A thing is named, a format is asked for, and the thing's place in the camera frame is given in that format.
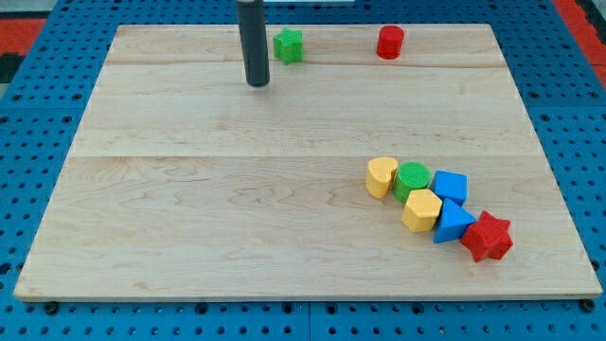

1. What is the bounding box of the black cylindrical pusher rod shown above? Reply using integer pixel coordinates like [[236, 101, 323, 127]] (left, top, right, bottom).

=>
[[236, 0, 270, 87]]

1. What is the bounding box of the green cylinder block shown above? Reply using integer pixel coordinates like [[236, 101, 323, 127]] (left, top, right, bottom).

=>
[[392, 162, 431, 204]]

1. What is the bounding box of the red star block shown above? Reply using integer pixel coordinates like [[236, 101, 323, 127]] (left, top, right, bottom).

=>
[[459, 210, 513, 262]]

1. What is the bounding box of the yellow heart block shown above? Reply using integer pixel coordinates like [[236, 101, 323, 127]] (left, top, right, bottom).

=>
[[365, 156, 399, 199]]

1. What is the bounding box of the green star block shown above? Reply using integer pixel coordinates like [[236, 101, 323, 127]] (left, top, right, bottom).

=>
[[273, 27, 304, 64]]

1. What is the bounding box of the blue triangle block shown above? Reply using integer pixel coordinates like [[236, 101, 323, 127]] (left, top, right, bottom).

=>
[[433, 198, 476, 243]]

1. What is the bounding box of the yellow hexagon block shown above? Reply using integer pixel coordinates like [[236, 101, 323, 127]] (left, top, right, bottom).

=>
[[401, 188, 442, 233]]

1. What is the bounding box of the blue cube block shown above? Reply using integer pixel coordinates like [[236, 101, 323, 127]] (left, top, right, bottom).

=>
[[431, 170, 468, 206]]

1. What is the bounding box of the wooden board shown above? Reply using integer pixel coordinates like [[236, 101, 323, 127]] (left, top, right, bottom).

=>
[[14, 24, 602, 302]]

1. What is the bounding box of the red cylinder block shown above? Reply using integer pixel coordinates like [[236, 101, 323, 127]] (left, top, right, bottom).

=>
[[376, 25, 405, 60]]

